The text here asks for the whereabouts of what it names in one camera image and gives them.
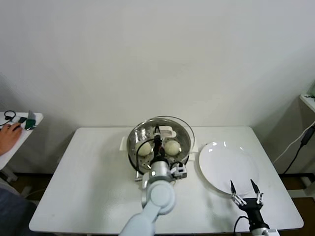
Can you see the white steamed baozi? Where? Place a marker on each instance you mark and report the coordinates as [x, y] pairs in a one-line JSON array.
[[172, 148], [143, 150]]

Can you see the white oval plate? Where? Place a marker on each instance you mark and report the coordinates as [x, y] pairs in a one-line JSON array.
[[221, 167]]

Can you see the white side table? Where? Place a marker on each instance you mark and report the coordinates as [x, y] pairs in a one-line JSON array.
[[14, 155]]

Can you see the perforated steel steamer basket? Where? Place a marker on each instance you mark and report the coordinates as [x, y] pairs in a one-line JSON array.
[[134, 147]]

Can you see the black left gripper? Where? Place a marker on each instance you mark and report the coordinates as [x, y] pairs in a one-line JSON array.
[[158, 147]]

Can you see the small black device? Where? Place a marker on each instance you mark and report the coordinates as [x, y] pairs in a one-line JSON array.
[[23, 120]]

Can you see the person's leg in jeans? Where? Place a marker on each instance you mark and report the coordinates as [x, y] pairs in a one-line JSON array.
[[12, 214]]

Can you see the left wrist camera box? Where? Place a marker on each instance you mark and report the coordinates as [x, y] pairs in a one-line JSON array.
[[179, 171]]

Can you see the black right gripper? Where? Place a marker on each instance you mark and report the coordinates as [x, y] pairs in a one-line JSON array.
[[253, 211]]

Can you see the green and grey gadget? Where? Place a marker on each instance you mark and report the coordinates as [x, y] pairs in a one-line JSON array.
[[31, 121]]

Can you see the round glass pot lid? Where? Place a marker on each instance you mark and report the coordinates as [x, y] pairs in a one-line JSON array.
[[187, 135]]

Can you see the white shelf table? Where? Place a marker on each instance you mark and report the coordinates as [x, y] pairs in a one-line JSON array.
[[308, 102]]

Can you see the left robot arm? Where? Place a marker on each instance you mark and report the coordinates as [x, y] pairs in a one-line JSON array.
[[158, 196]]

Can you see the person's bare hand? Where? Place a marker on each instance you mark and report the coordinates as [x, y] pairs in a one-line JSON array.
[[7, 140]]

